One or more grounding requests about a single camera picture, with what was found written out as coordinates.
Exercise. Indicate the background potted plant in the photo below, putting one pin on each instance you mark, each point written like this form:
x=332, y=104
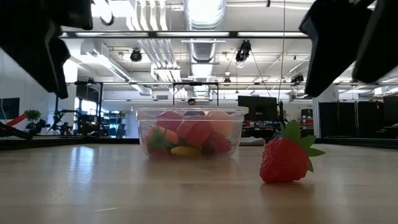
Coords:
x=32, y=114

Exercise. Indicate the red round plastic fruit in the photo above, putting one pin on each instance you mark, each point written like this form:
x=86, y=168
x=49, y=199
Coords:
x=169, y=119

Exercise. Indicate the orange plastic tangerine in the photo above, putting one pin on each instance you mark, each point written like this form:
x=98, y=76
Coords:
x=171, y=136

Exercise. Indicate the black wall screen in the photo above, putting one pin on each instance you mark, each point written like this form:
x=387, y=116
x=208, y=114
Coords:
x=9, y=109

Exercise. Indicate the grey folded cloth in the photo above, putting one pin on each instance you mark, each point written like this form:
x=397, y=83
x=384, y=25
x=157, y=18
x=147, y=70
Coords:
x=253, y=141

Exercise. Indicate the black partition screens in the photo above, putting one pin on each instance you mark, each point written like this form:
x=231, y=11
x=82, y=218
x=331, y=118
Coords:
x=348, y=118

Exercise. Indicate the plastic peach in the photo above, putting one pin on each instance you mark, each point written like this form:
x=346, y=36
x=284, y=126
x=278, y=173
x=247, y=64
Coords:
x=220, y=123

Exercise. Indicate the black overhead crossbar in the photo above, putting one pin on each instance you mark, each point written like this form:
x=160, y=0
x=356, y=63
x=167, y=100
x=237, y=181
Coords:
x=233, y=34

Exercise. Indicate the yellow plastic banana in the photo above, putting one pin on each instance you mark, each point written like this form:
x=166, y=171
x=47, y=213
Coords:
x=186, y=151

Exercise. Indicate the red plastic strawberry green leaves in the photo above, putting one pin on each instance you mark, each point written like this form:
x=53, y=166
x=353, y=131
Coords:
x=283, y=161
x=158, y=143
x=217, y=143

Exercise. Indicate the black background rig frame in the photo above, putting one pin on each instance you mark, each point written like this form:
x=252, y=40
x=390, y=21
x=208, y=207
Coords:
x=87, y=83

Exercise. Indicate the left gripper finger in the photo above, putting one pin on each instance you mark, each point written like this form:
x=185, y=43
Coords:
x=40, y=59

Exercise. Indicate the black computer monitor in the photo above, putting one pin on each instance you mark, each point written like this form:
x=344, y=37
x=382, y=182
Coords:
x=258, y=107

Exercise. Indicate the black aluminium table frame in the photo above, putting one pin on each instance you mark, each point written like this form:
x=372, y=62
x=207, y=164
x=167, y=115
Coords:
x=93, y=143

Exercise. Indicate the person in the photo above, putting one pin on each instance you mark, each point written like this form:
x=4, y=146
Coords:
x=192, y=101

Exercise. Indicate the silver ventilation duct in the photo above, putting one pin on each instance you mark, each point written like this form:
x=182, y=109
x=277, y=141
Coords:
x=203, y=15

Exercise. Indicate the red grooved plastic fruit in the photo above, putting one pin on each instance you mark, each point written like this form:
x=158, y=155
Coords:
x=194, y=130

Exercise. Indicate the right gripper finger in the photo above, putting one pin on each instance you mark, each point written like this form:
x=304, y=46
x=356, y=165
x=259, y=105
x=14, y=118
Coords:
x=382, y=40
x=332, y=46

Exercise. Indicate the clear plastic tupperware container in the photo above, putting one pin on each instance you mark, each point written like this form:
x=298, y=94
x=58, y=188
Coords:
x=239, y=130

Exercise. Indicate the black hanging spotlight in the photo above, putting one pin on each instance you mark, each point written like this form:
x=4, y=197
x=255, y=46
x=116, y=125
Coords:
x=243, y=51
x=298, y=77
x=136, y=55

